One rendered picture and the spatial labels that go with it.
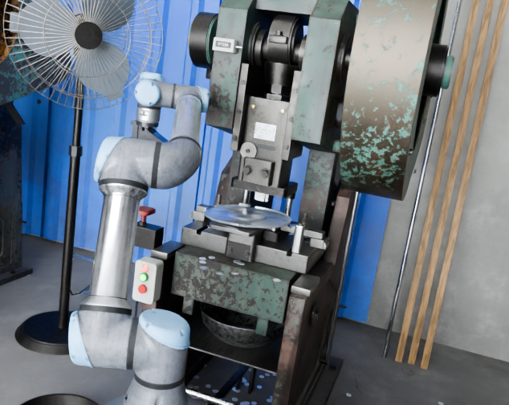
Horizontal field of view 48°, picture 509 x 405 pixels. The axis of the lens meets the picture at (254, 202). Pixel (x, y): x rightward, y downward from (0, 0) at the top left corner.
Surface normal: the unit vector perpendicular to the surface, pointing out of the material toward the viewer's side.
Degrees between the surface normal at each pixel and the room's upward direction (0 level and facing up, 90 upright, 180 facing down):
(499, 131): 90
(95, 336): 62
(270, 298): 90
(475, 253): 90
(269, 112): 90
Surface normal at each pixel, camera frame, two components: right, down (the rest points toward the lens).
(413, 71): -0.33, 0.24
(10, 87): 0.92, 0.21
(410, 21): -0.29, -0.02
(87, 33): 0.34, 0.36
